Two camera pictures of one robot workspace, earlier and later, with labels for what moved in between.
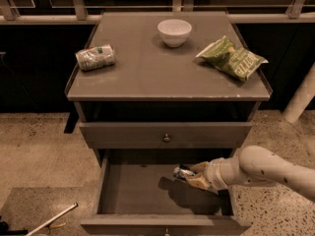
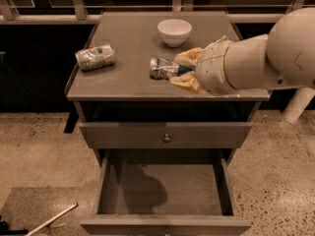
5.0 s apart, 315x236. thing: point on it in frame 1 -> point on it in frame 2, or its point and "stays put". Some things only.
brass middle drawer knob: [166, 232] stays put
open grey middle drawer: [138, 195] stays put
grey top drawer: [169, 135] stays put
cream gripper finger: [199, 167] -> [189, 57]
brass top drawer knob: [166, 139] stays put
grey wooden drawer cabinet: [162, 82] stays put
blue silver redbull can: [182, 173] -> [161, 69]
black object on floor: [5, 231] stays put
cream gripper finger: [197, 180] -> [188, 80]
